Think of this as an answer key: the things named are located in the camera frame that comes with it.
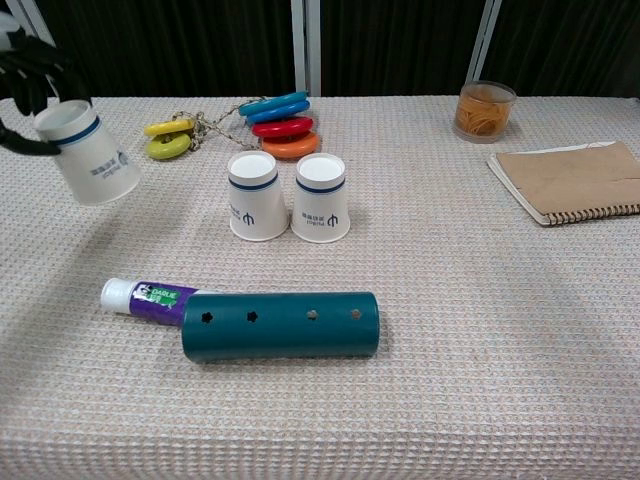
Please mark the clear jar of rubber bands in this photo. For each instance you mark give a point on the clear jar of rubber bands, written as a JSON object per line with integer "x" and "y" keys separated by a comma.
{"x": 484, "y": 115}

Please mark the beige woven tablecloth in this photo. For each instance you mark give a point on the beige woven tablecloth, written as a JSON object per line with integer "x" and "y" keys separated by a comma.
{"x": 450, "y": 325}

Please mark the purple white toothpaste tube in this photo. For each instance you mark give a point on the purple white toothpaste tube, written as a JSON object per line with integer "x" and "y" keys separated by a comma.
{"x": 150, "y": 300}

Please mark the dark blue wooden disc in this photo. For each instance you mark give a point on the dark blue wooden disc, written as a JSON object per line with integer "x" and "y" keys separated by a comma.
{"x": 280, "y": 115}

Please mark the grey partition post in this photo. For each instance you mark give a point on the grey partition post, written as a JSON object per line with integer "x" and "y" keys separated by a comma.
{"x": 305, "y": 45}
{"x": 37, "y": 20}
{"x": 484, "y": 40}

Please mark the teal cylinder with holes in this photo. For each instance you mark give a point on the teal cylinder with holes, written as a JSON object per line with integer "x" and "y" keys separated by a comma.
{"x": 280, "y": 332}

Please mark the white paper cup blue stripe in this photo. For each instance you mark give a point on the white paper cup blue stripe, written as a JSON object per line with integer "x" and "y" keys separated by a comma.
{"x": 95, "y": 160}
{"x": 257, "y": 205}
{"x": 320, "y": 210}

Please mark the orange wooden disc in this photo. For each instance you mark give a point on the orange wooden disc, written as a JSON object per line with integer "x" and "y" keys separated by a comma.
{"x": 292, "y": 147}

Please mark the green wooden disc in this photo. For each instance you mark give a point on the green wooden disc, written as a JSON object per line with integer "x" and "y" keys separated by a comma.
{"x": 167, "y": 146}

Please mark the dark curtain panel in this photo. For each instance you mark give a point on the dark curtain panel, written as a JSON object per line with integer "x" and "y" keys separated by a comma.
{"x": 395, "y": 45}
{"x": 570, "y": 45}
{"x": 175, "y": 45}

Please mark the yellow wooden disc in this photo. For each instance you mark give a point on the yellow wooden disc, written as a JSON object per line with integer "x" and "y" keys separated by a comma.
{"x": 167, "y": 127}

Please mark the brown spiral notebook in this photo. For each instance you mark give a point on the brown spiral notebook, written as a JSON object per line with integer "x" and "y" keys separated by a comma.
{"x": 570, "y": 180}

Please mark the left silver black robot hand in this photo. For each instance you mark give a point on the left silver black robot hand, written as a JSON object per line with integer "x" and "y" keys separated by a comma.
{"x": 30, "y": 65}

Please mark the red wooden disc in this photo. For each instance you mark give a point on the red wooden disc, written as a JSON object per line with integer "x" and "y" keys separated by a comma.
{"x": 285, "y": 127}

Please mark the light blue wooden disc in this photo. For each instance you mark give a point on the light blue wooden disc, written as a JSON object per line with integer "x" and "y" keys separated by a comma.
{"x": 272, "y": 102}

